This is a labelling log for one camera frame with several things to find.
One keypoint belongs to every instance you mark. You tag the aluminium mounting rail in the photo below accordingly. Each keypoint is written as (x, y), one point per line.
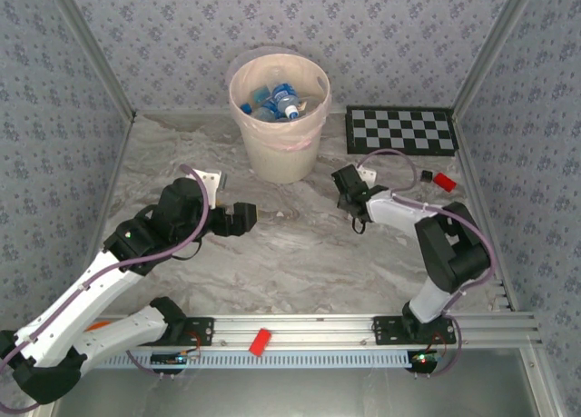
(295, 328)

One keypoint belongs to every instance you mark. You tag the red toy brick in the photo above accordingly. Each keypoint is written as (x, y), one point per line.
(445, 183)

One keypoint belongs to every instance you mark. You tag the orange pipe elbow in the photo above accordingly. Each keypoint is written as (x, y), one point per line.
(97, 326)

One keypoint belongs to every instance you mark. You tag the aluminium frame post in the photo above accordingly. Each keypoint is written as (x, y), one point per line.
(96, 49)
(493, 49)

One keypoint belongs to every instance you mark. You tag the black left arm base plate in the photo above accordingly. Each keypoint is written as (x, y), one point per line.
(204, 333)

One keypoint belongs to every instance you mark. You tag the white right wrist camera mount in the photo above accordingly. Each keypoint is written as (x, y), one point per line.
(370, 176)

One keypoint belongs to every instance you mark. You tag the Pocari Sweat plastic bottle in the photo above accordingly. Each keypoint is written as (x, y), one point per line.
(282, 94)

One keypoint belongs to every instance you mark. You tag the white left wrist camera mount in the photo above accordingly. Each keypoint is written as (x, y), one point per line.
(215, 181)

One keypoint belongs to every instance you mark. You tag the aluminium side rail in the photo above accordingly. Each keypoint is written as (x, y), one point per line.
(470, 162)
(117, 162)

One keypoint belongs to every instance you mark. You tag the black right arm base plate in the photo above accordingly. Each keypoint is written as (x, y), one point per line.
(386, 330)

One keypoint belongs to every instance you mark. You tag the Fiji water bottle blue cap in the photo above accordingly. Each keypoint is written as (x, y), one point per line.
(261, 96)

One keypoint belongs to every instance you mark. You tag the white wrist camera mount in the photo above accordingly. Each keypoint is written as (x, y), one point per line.
(370, 176)
(215, 181)

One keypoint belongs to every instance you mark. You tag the red plastic block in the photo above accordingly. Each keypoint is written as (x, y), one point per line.
(260, 342)

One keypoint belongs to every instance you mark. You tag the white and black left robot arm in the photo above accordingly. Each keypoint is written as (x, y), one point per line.
(81, 299)

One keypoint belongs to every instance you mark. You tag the cream plastic bin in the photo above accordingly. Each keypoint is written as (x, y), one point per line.
(281, 167)

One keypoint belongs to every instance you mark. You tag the clear plastic bin liner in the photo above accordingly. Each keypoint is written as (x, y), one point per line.
(295, 144)

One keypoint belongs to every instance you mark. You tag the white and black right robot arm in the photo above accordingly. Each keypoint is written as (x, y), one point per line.
(454, 253)

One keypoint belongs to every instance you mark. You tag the grey metal shelf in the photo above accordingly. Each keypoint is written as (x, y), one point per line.
(295, 394)

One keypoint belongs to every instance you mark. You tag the black toy brick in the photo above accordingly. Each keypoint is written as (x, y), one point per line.
(426, 176)

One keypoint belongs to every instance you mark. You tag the black and grey checkerboard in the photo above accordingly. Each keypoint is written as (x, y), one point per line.
(401, 131)

